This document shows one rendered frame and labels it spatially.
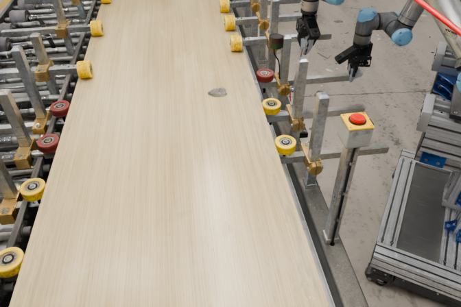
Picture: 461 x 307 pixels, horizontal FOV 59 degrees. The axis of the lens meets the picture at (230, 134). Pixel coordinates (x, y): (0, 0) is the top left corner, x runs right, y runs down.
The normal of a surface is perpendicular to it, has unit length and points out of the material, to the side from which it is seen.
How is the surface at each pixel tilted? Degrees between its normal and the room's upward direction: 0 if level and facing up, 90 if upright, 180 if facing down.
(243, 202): 0
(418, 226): 0
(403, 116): 0
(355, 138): 90
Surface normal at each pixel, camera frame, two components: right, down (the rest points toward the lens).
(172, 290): -0.01, -0.77
